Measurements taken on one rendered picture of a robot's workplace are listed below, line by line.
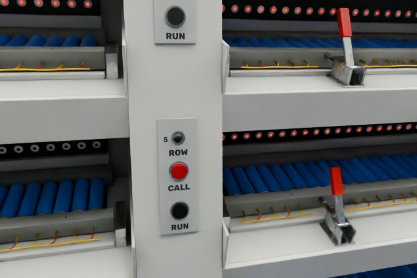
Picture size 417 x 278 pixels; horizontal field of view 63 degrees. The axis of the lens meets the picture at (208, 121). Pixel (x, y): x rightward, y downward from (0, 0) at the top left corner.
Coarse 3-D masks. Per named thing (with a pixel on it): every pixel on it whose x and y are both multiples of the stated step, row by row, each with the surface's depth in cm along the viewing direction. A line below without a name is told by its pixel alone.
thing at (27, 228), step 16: (112, 208) 42; (0, 224) 39; (16, 224) 39; (32, 224) 39; (48, 224) 39; (64, 224) 40; (80, 224) 40; (96, 224) 41; (112, 224) 41; (0, 240) 39; (16, 240) 38; (80, 240) 39
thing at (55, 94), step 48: (0, 0) 44; (48, 0) 45; (96, 0) 46; (0, 48) 36; (48, 48) 37; (96, 48) 38; (0, 96) 31; (48, 96) 32; (96, 96) 33; (0, 144) 32
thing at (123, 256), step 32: (0, 160) 47; (32, 160) 48; (64, 160) 49; (96, 160) 50; (128, 160) 47; (128, 192) 49; (128, 224) 43; (64, 256) 38; (96, 256) 39; (128, 256) 39
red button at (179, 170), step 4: (176, 164) 35; (180, 164) 35; (172, 168) 35; (176, 168) 35; (180, 168) 35; (184, 168) 35; (172, 172) 35; (176, 172) 35; (180, 172) 35; (184, 172) 35; (176, 176) 35; (180, 176) 35
